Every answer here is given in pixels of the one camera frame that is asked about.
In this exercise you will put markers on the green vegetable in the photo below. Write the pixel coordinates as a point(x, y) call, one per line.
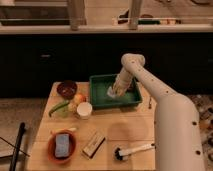
point(57, 107)

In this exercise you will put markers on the green plastic tray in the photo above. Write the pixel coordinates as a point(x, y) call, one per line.
point(99, 99)

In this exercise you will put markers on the grey blue towel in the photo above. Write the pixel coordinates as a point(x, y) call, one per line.
point(111, 93)

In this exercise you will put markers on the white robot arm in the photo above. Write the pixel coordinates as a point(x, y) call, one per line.
point(178, 144)

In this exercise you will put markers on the dark brown bowl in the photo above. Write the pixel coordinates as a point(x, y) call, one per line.
point(67, 89)

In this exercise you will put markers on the white handled brush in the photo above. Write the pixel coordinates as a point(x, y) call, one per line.
point(123, 154)

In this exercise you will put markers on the white cup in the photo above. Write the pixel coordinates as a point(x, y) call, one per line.
point(84, 110)

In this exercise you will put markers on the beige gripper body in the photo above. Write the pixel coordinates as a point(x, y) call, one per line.
point(119, 91)

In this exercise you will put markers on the blue sponge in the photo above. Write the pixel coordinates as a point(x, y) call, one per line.
point(62, 145)

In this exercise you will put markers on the wooden block eraser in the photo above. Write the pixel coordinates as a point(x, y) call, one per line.
point(93, 144)

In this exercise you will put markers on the orange round fruit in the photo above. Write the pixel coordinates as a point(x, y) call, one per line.
point(79, 98)

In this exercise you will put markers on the black tripod leg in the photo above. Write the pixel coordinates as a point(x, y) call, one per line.
point(16, 147)

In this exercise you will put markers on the small dark fork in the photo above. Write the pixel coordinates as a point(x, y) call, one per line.
point(150, 103)

